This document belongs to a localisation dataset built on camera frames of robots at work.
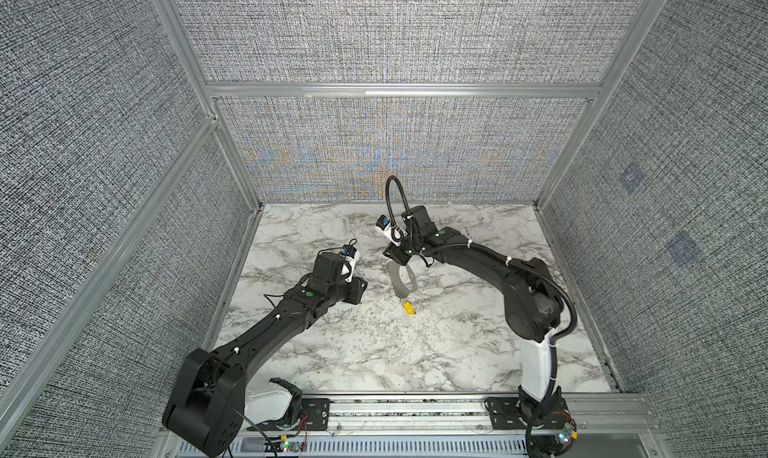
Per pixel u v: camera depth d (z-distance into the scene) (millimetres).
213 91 878
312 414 733
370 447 701
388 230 813
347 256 745
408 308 921
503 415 724
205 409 402
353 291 738
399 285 986
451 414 747
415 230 733
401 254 825
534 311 523
